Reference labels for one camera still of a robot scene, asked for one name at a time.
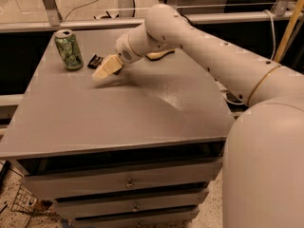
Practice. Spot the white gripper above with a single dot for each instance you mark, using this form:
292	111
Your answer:
123	50

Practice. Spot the black rxbar chocolate bar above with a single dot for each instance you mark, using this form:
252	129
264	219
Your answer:
95	62

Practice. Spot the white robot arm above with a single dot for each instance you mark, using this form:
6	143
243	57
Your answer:
263	160

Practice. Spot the green soda can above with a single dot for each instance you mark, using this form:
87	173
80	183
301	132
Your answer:
68	48

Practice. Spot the yellow sponge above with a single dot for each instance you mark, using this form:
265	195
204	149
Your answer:
155	56

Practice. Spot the grey drawer cabinet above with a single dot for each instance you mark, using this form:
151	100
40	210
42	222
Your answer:
150	112

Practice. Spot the top grey drawer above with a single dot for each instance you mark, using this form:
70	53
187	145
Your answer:
131	177

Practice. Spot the grey drawer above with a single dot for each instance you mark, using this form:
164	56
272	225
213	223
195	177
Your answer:
131	177
130	203
139	219

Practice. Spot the middle grey drawer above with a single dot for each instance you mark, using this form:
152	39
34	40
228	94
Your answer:
130	203

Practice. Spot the bottom grey drawer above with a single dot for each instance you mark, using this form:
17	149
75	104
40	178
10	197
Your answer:
139	219

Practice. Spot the wire basket on floor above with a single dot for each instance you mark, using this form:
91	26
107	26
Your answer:
26	203

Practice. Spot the metal railing frame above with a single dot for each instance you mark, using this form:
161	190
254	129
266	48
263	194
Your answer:
53	14

